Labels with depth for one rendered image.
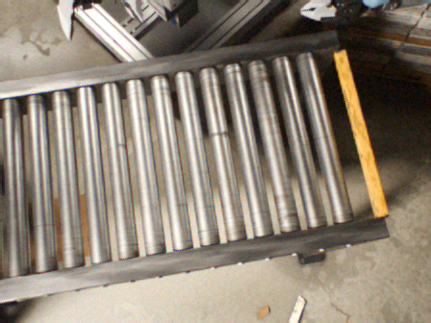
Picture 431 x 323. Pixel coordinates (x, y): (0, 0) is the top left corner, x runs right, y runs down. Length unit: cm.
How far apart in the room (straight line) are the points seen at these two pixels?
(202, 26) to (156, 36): 20
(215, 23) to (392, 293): 131
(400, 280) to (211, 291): 76
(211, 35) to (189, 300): 108
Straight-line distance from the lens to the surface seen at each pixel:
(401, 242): 198
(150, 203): 107
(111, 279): 107
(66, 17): 74
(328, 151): 111
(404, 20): 169
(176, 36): 190
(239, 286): 184
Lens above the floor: 184
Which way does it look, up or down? 75 degrees down
